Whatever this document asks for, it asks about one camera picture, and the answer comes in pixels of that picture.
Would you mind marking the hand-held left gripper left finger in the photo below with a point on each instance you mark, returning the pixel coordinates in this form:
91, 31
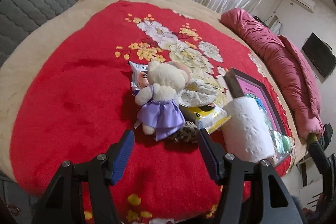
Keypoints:
122, 158

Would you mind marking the yellow white plastic packet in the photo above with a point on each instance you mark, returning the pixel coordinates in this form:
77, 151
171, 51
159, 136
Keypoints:
210, 116

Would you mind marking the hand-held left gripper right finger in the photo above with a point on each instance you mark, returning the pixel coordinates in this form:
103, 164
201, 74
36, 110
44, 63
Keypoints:
210, 158

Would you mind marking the dark clothing pile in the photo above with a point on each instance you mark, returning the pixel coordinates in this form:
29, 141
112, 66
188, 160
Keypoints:
326, 134

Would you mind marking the yellow green cloth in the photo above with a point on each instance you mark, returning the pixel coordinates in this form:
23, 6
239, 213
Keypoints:
311, 137

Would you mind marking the beige bed blanket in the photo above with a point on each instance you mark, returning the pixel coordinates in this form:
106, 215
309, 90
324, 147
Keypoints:
39, 35

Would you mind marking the white floral cloth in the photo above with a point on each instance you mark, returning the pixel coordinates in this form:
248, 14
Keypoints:
199, 94

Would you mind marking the shallow box with pink lining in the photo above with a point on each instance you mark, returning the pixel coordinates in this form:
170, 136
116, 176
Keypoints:
252, 85

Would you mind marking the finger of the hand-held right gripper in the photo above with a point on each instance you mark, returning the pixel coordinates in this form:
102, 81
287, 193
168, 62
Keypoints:
326, 169

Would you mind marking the cream teddy bear purple dress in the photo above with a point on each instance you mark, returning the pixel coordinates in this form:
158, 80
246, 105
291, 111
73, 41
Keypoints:
162, 82

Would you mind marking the pink quilt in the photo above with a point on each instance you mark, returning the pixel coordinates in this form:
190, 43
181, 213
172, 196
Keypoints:
283, 64

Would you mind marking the leopard print cloth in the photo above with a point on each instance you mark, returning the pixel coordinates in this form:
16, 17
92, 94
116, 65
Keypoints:
186, 132

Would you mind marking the grey bed base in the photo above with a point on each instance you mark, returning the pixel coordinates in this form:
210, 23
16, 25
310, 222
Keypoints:
13, 200

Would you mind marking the white toilet paper roll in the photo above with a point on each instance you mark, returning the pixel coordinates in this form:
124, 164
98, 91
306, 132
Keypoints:
244, 129

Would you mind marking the white flat box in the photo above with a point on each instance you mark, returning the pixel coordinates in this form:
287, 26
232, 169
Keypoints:
311, 192

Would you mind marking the white purple snack packet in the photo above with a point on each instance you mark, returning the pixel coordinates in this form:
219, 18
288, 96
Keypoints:
136, 77

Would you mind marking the red floral blanket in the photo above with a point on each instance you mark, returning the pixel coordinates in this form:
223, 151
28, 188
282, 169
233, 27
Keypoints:
78, 98

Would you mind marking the black wall television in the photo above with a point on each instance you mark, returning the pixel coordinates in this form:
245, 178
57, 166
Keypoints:
319, 56

